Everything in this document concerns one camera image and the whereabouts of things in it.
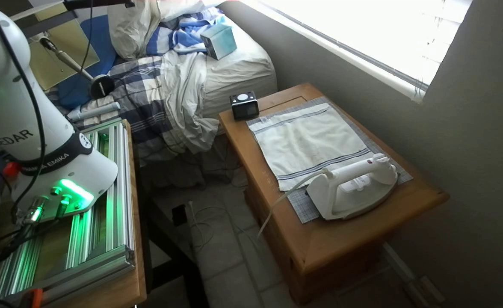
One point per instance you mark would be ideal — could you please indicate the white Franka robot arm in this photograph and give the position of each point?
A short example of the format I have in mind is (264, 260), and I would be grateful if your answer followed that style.
(18, 113)

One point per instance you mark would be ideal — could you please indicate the black cube alarm clock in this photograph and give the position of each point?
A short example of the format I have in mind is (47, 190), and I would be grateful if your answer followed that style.
(244, 105)

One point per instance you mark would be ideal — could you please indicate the white towel with blue stripes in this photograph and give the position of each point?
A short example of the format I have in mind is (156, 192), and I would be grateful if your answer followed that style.
(309, 139)

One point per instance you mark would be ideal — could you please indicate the white folded cloth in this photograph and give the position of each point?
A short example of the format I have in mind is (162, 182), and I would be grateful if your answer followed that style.
(304, 207)

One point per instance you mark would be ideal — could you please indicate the white bed mattress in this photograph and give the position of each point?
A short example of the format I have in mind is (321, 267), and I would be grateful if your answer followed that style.
(240, 70)

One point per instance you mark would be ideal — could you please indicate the crumpled white bed sheet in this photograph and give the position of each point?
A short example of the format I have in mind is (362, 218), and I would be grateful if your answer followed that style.
(189, 96)

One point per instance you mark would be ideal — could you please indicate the white clothes iron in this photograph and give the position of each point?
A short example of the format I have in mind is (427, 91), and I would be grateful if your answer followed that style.
(348, 194)

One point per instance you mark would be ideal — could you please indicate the teal tissue box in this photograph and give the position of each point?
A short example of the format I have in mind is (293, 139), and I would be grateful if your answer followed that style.
(220, 41)

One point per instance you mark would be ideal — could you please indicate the blue plaid blanket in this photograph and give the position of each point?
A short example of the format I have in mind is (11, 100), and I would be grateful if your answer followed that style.
(141, 108)

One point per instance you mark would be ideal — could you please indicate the wooden nightstand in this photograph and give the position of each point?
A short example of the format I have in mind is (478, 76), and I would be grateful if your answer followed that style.
(348, 245)

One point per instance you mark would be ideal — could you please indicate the blue white striped cloth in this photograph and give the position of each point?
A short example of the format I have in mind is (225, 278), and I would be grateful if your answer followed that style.
(180, 35)

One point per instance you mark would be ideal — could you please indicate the black stand with round base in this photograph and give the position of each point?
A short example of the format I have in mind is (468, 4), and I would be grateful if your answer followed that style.
(100, 86)

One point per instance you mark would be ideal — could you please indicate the white venetian window blinds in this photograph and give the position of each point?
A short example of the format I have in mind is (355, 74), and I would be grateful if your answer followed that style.
(377, 35)

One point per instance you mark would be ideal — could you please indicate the white crumpled cloth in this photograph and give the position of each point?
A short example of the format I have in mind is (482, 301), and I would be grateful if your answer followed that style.
(133, 26)

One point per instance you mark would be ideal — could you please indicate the blue mat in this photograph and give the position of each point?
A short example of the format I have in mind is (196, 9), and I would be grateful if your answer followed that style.
(100, 43)

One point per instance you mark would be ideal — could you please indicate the yellow-green board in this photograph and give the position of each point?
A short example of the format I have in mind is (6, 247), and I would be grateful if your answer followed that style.
(64, 62)

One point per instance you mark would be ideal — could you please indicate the orange clamp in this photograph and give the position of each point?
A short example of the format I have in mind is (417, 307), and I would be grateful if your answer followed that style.
(35, 298)

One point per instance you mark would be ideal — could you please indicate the black metal table frame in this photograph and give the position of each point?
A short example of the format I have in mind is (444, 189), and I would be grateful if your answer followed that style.
(163, 228)

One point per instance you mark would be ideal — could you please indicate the aluminium rail mounting frame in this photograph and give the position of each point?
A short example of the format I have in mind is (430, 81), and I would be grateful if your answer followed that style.
(112, 189)

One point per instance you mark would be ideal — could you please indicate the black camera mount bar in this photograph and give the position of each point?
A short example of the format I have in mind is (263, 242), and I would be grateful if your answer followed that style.
(100, 4)

